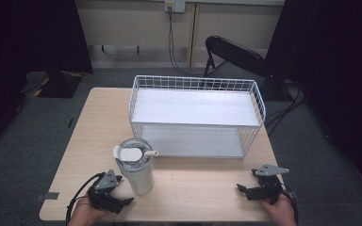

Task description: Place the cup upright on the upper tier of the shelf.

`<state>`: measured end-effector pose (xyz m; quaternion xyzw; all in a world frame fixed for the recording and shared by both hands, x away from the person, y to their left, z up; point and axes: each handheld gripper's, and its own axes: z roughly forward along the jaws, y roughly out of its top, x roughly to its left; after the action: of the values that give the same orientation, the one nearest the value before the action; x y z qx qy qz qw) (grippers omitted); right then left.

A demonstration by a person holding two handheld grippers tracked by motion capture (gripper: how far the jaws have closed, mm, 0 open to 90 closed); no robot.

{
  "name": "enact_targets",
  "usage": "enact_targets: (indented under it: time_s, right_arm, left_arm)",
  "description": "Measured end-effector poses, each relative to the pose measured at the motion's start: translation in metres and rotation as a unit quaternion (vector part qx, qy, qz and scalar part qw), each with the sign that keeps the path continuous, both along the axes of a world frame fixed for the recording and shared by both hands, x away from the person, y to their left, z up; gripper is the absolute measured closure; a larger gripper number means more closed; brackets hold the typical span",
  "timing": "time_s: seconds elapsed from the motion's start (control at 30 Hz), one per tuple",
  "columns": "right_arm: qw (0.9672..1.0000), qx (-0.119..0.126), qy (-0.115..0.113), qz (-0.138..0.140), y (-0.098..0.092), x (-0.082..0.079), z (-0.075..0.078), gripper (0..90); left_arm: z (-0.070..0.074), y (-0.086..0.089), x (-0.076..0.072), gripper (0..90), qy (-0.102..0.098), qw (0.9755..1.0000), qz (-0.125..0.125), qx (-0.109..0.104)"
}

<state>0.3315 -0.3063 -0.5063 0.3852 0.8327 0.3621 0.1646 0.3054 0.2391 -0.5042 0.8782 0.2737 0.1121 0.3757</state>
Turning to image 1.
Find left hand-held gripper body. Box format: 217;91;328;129
87;169;124;215

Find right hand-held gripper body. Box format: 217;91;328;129
245;162;290;205

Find white tumbler cup with straw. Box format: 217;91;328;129
112;137;159;196

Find white wire shelf rack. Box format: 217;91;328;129
128;74;267;159

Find person's right hand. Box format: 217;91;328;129
261;192;298;226

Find person's left hand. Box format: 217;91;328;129
67;195;111;226

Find grey floor tape strip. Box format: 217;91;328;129
34;191;60;202

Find black stand base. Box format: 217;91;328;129
21;70;84;99

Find black folding chair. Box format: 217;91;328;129
203;35;271;80

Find dark curtain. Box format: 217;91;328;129
0;0;94;158
264;0;362;192

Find left hand-held gripper black cable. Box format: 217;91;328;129
64;171;107;226

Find hand-held gripper black cable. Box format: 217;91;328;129
280;182;300;226
64;171;107;226

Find right hand-held gripper black cable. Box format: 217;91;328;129
280;182;300;226

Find black floor cables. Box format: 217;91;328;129
263;79;309;137

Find black wall cable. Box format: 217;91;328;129
167;7;205;78

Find white wall socket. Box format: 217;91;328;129
164;0;187;14

